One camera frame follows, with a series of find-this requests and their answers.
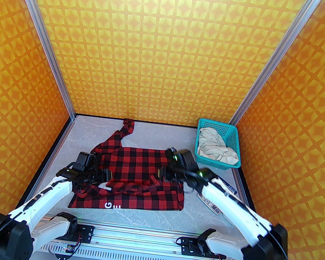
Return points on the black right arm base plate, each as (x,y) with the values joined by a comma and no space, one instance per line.
(186,244)

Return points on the aluminium frame post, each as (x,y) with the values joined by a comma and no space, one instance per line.
(43,35)
(271,63)

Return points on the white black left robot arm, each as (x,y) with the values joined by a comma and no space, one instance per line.
(39,202)

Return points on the aluminium front mounting rail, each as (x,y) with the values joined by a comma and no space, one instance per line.
(137,236)

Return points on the teal plastic laundry basket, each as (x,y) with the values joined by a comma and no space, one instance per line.
(210,124)

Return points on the red black plaid shirt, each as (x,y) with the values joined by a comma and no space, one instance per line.
(140,165)

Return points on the aluminium left table side rail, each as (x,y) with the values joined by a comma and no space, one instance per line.
(51,154)

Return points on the grey desk calculator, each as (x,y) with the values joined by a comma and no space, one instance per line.
(209,204)

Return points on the aluminium right frame post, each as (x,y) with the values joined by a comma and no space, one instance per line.
(271,63)

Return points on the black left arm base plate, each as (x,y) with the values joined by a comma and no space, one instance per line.
(86,232)

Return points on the beige shorts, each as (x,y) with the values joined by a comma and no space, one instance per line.
(216,146)

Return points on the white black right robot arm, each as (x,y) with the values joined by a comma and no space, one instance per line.
(235,208)

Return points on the aluminium left frame post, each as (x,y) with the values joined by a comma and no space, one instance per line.
(43,35)

